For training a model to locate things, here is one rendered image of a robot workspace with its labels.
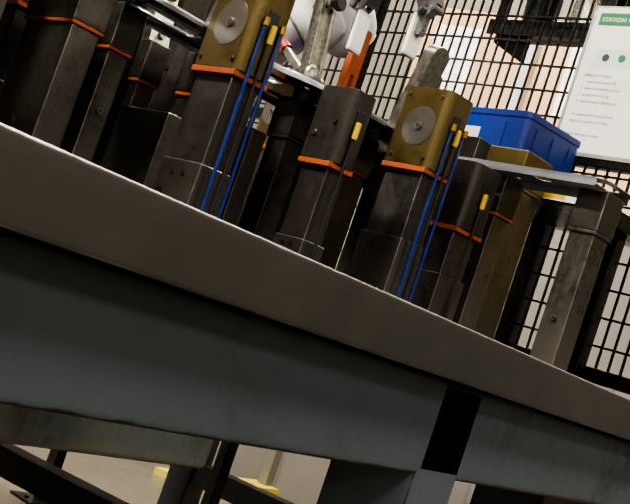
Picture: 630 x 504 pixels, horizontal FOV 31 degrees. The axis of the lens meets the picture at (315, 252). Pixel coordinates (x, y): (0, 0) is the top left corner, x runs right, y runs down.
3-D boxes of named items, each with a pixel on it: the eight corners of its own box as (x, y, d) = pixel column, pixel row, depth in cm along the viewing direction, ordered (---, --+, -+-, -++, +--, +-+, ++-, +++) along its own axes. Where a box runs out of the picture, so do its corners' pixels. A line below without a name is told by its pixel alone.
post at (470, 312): (449, 352, 172) (508, 174, 174) (425, 344, 176) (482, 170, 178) (468, 358, 176) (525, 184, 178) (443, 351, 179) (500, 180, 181)
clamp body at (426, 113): (387, 330, 153) (467, 90, 156) (327, 311, 162) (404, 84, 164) (416, 341, 158) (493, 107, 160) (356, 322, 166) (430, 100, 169)
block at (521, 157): (460, 357, 184) (529, 149, 186) (424, 345, 189) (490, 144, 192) (487, 367, 189) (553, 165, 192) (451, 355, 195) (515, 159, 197)
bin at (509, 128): (509, 179, 200) (531, 110, 201) (393, 162, 224) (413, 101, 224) (562, 208, 211) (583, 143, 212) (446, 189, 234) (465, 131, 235)
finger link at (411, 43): (424, 19, 180) (428, 19, 179) (411, 60, 179) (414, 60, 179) (413, 11, 178) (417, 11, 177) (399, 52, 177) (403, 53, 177)
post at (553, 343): (547, 383, 160) (609, 191, 162) (518, 373, 163) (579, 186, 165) (565, 389, 163) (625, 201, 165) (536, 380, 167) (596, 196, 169)
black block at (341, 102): (299, 299, 147) (371, 88, 149) (251, 284, 154) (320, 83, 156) (326, 309, 151) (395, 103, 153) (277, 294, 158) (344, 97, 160)
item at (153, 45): (85, 226, 162) (152, 38, 164) (74, 223, 164) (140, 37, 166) (107, 234, 165) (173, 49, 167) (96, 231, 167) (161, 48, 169)
